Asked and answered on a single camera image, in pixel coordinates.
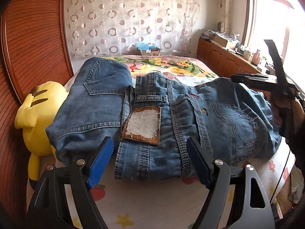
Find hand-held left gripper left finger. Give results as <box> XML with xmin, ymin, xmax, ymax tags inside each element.
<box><xmin>26</xmin><ymin>136</ymin><xmax>114</xmax><ymax>229</ymax></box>

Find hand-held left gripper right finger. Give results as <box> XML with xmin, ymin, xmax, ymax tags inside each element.
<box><xmin>186</xmin><ymin>136</ymin><xmax>274</xmax><ymax>229</ymax></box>

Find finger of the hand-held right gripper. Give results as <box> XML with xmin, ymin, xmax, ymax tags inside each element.
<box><xmin>231</xmin><ymin>74</ymin><xmax>263</xmax><ymax>85</ymax></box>

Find blue denim pants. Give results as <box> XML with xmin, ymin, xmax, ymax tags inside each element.
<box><xmin>45</xmin><ymin>57</ymin><xmax>282</xmax><ymax>180</ymax></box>

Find person's right hand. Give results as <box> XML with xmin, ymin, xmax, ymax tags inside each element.
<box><xmin>272</xmin><ymin>95</ymin><xmax>290</xmax><ymax>134</ymax></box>

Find wooden sideboard cabinet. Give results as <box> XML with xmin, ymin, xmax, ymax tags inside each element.
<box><xmin>197</xmin><ymin>38</ymin><xmax>270</xmax><ymax>78</ymax></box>

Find open cardboard box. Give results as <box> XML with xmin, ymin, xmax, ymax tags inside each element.
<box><xmin>212</xmin><ymin>34</ymin><xmax>239</xmax><ymax>49</ymax></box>

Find fruit-print white bed sheet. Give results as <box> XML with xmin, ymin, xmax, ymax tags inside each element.
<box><xmin>26</xmin><ymin>73</ymin><xmax>296</xmax><ymax>229</ymax></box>

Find window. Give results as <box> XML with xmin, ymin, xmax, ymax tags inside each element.
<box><xmin>245</xmin><ymin>0</ymin><xmax>296</xmax><ymax>60</ymax></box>

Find yellow plush toy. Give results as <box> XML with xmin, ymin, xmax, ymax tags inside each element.
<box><xmin>15</xmin><ymin>81</ymin><xmax>69</xmax><ymax>188</ymax></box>

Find lace window curtain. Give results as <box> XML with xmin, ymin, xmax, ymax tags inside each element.
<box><xmin>214</xmin><ymin>0</ymin><xmax>233</xmax><ymax>35</ymax></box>

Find floral blanket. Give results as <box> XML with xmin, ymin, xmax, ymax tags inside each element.
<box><xmin>105</xmin><ymin>54</ymin><xmax>220</xmax><ymax>79</ymax></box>

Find small cardboard box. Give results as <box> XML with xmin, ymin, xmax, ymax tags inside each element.
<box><xmin>140</xmin><ymin>48</ymin><xmax>162</xmax><ymax>56</ymax></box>

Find grey cloth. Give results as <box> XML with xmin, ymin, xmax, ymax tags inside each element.
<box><xmin>288</xmin><ymin>167</ymin><xmax>305</xmax><ymax>203</ymax></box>

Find blue plastic bag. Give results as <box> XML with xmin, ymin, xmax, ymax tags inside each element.
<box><xmin>136</xmin><ymin>42</ymin><xmax>156</xmax><ymax>50</ymax></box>

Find wooden slatted wardrobe door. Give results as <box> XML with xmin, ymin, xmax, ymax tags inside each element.
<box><xmin>0</xmin><ymin>0</ymin><xmax>74</xmax><ymax>229</ymax></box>

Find sheer circle-pattern curtain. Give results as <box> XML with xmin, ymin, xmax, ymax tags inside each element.
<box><xmin>64</xmin><ymin>0</ymin><xmax>201</xmax><ymax>58</ymax></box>

